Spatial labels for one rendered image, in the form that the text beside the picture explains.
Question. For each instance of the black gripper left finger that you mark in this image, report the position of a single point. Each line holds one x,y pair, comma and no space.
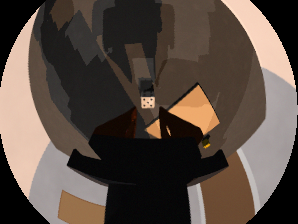
118,126

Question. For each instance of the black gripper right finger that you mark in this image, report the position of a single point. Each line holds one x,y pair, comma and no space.
177,126

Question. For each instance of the orange square mat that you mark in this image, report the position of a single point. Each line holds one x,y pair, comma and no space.
193,107

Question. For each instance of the white dice with black pips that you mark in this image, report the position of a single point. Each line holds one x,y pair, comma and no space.
147,99

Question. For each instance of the yellow die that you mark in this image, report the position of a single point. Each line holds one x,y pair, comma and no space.
206,143

